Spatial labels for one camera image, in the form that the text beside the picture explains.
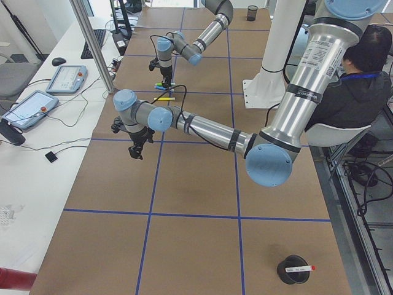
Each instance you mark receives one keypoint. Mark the white camera post with base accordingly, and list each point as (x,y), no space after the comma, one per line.
(267,87)

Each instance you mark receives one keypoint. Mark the teach pendant near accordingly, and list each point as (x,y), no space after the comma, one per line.
(33,108)

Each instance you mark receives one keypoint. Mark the black computer mouse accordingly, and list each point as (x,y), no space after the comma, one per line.
(58,61)

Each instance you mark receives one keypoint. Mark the teach pendant far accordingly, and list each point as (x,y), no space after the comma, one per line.
(67,80)

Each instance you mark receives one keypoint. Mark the teach pendant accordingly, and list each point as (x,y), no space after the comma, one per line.
(67,80)
(33,108)

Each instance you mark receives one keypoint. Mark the red object at corner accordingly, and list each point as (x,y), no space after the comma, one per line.
(17,280)

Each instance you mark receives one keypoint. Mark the seated person in black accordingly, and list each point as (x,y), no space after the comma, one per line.
(365,88)

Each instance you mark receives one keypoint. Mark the black cylindrical handle object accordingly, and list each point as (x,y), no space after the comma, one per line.
(11,134)

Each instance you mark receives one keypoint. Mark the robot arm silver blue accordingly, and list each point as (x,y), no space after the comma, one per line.
(175,42)
(270,153)

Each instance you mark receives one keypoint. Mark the aluminium frame post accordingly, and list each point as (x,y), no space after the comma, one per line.
(87,31)

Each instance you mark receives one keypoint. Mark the small black square device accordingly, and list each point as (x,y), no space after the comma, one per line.
(51,156)

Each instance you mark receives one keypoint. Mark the black mesh pen holder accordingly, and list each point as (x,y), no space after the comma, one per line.
(251,13)

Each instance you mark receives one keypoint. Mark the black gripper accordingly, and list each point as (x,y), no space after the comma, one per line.
(138,137)
(166,72)

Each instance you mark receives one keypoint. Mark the grey office chair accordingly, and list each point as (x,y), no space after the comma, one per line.
(15,77)

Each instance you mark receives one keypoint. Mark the yellow marker pen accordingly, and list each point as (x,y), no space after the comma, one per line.
(165,99)

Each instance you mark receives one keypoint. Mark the red marker pen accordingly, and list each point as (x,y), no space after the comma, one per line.
(305,268)

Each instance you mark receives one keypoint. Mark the white chair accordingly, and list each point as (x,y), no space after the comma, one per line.
(322,135)

